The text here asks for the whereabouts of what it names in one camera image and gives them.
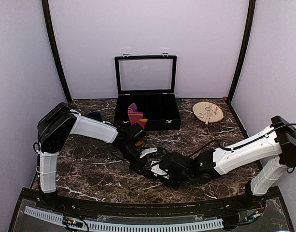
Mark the black frame post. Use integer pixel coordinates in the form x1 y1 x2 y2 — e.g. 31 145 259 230
42 0 72 104
227 0 256 104

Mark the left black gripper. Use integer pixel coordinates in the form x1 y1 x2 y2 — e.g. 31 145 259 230
118 144 152 178

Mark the left black frame post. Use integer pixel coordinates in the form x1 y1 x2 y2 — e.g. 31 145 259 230
42 0 72 104

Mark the black front rail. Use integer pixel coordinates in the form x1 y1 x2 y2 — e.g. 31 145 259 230
38 193 264 218

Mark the maroon orange purple sock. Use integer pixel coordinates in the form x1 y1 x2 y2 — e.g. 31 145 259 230
127 102 148 147

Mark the black storage box with lid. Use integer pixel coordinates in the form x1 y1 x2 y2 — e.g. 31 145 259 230
114 54 181 131

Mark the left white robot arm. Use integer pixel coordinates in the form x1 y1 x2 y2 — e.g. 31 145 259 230
33 102 169 211

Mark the right black frame post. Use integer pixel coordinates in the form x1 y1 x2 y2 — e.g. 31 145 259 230
227 0 256 104

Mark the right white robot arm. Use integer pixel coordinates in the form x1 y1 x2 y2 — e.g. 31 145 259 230
151 116 296 210

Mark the white slotted cable duct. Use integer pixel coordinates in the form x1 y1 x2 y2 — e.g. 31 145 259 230
24 206 224 232

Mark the dark blue cup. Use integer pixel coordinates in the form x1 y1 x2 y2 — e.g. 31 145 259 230
86 111 103 122

